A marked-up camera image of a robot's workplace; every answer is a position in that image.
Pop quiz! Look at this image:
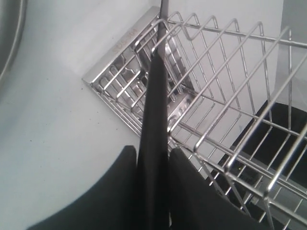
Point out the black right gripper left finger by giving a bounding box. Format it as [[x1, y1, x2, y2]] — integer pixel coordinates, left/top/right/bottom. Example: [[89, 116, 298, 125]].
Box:
[[30, 145, 136, 230]]

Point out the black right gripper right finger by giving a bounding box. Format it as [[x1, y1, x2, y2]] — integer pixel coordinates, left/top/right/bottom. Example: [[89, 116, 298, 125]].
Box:
[[168, 148, 267, 230]]

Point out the black handled kitchen knife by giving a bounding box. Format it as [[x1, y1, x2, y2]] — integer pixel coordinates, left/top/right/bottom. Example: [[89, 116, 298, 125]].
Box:
[[136, 0, 169, 230]]

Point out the round stainless steel plate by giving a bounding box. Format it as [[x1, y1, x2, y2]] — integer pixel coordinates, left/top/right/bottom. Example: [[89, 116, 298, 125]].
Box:
[[0, 0, 27, 78]]

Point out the steel wire rack basket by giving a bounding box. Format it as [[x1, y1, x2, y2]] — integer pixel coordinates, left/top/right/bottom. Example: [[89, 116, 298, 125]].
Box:
[[83, 6, 307, 230]]

